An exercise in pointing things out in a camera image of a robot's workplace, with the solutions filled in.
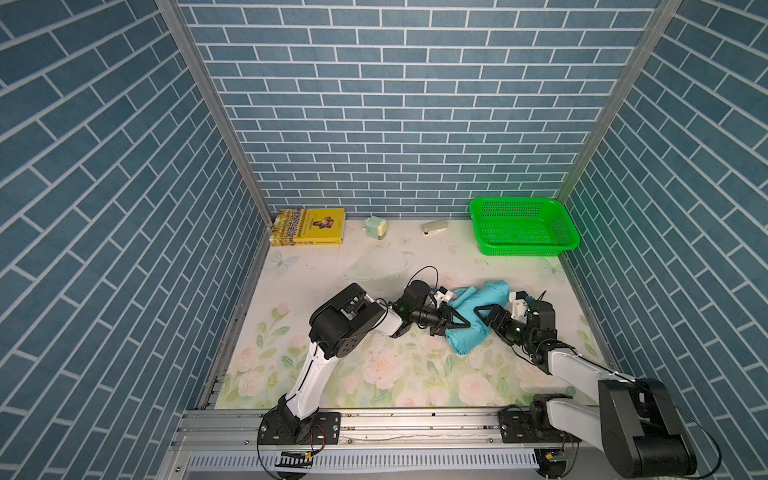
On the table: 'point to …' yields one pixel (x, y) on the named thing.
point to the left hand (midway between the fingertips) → (472, 333)
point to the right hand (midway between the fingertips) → (484, 317)
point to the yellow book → (308, 226)
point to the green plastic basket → (522, 226)
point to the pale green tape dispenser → (375, 227)
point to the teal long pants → (465, 301)
